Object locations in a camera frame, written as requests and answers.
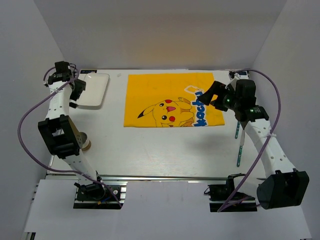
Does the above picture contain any left blue corner label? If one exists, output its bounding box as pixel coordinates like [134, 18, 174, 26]
[80, 69, 97, 74]

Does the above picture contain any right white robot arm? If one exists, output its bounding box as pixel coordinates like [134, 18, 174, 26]
[198, 79, 310, 212]

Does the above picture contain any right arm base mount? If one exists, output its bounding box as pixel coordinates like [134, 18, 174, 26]
[203, 173, 258, 213]

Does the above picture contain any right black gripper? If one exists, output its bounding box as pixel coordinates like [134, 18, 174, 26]
[197, 81, 241, 112]

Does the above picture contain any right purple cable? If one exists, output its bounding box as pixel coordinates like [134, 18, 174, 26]
[216, 68, 282, 213]

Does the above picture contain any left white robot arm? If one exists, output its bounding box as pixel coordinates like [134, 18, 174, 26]
[38, 61, 106, 200]

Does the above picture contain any cup with wooden base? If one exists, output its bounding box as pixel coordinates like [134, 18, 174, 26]
[80, 132, 92, 152]

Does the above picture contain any knife with teal handle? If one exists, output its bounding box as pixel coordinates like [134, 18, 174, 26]
[236, 126, 246, 167]

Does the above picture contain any white rectangular plate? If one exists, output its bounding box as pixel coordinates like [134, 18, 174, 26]
[76, 72, 110, 110]

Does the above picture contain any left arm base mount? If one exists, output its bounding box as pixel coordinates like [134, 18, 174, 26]
[73, 182, 124, 210]

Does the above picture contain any fork with teal handle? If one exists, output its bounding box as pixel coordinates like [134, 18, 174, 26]
[234, 121, 241, 139]

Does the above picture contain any yellow printed cloth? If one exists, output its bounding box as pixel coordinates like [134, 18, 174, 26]
[123, 72, 225, 128]

